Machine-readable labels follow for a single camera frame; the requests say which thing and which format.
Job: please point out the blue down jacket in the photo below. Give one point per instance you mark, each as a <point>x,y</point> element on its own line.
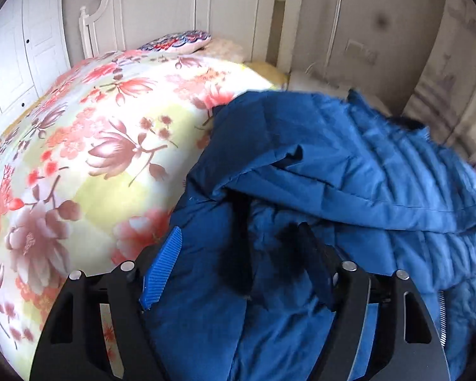
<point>321,174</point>

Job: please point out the white bed headboard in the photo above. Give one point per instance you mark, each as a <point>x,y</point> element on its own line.
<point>162,8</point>

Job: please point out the floral quilt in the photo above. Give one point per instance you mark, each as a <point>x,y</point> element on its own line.
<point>103,166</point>

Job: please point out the yellow bed sheet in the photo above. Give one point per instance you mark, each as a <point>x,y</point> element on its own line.
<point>267,73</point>

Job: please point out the white wardrobe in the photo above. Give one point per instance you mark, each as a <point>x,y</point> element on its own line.
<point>23,47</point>

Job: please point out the beige patterned curtain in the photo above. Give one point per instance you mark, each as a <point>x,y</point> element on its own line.
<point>452,67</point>

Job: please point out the wall socket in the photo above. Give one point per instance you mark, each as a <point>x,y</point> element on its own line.
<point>359,49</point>

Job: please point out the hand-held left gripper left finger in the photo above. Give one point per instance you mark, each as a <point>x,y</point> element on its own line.
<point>163,269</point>

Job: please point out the beige plush pillow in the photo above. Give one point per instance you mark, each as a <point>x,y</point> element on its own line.
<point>226,49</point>

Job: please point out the patterned pillow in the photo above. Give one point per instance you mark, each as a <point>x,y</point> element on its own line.
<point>178,41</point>

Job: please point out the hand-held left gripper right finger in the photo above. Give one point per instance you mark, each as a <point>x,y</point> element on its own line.
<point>355,285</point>

